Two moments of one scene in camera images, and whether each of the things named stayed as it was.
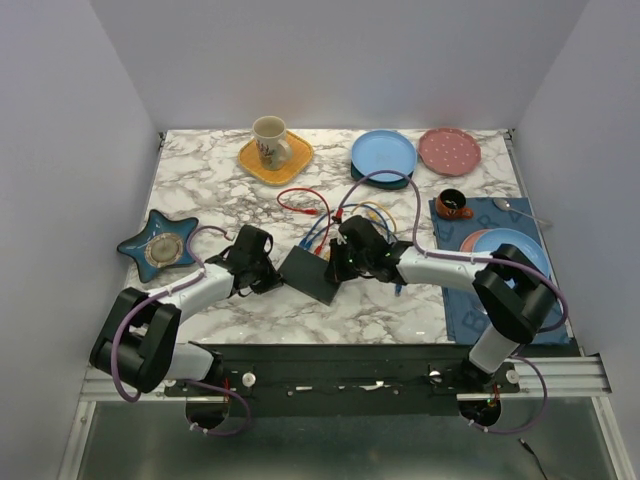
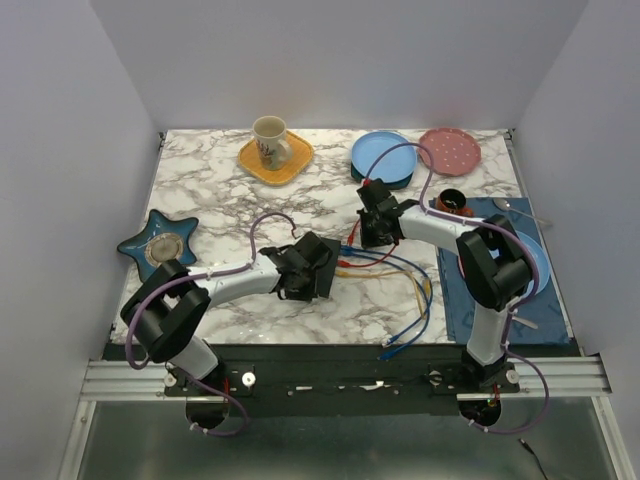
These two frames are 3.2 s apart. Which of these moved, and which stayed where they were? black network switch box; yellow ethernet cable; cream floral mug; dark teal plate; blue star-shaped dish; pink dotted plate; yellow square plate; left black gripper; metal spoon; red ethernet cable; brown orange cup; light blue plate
Moved: left black gripper; red ethernet cable; yellow ethernet cable; black network switch box
Stayed: dark teal plate; light blue plate; pink dotted plate; yellow square plate; blue star-shaped dish; metal spoon; cream floral mug; brown orange cup
